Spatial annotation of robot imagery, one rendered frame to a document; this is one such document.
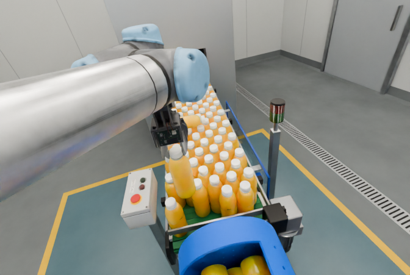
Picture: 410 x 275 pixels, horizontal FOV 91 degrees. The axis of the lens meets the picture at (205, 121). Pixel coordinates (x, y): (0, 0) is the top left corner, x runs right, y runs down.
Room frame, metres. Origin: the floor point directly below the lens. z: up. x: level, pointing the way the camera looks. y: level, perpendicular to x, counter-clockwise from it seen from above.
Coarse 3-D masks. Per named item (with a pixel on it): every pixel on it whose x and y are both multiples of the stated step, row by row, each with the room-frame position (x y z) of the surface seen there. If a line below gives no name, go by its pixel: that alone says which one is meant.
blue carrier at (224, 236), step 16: (208, 224) 0.28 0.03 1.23; (224, 224) 0.27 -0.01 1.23; (240, 224) 0.26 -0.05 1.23; (256, 224) 0.27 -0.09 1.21; (192, 240) 0.26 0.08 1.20; (208, 240) 0.24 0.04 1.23; (224, 240) 0.23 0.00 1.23; (240, 240) 0.23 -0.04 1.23; (256, 240) 0.23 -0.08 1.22; (272, 240) 0.24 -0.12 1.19; (192, 256) 0.22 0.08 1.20; (208, 256) 0.27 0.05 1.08; (224, 256) 0.27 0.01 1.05; (240, 256) 0.28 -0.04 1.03; (272, 256) 0.20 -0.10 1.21; (192, 272) 0.26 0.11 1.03; (272, 272) 0.16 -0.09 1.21; (288, 272) 0.17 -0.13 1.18
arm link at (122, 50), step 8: (112, 48) 0.37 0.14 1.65; (120, 48) 0.37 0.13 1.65; (128, 48) 0.38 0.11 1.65; (136, 48) 0.39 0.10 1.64; (88, 56) 0.33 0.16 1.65; (96, 56) 0.33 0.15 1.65; (104, 56) 0.33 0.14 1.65; (112, 56) 0.33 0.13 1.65; (120, 56) 0.32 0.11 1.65; (72, 64) 0.32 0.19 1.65; (80, 64) 0.31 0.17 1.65; (88, 64) 0.31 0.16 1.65
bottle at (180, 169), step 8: (176, 160) 0.45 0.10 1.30; (184, 160) 0.45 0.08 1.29; (176, 168) 0.43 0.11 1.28; (184, 168) 0.44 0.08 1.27; (176, 176) 0.43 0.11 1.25; (184, 176) 0.43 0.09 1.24; (192, 176) 0.46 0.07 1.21; (176, 184) 0.44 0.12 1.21; (184, 184) 0.43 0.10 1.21; (192, 184) 0.45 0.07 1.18; (176, 192) 0.45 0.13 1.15; (184, 192) 0.43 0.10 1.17; (192, 192) 0.44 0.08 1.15
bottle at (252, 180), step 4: (244, 176) 0.54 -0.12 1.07; (252, 176) 0.53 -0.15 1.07; (240, 180) 0.55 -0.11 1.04; (248, 180) 0.52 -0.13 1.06; (252, 180) 0.52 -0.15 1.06; (256, 180) 0.53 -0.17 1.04; (252, 184) 0.52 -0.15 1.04; (256, 184) 0.53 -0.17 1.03; (252, 188) 0.51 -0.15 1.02; (256, 188) 0.53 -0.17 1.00; (256, 192) 0.53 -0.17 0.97; (256, 196) 0.53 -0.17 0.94; (256, 200) 0.53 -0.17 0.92
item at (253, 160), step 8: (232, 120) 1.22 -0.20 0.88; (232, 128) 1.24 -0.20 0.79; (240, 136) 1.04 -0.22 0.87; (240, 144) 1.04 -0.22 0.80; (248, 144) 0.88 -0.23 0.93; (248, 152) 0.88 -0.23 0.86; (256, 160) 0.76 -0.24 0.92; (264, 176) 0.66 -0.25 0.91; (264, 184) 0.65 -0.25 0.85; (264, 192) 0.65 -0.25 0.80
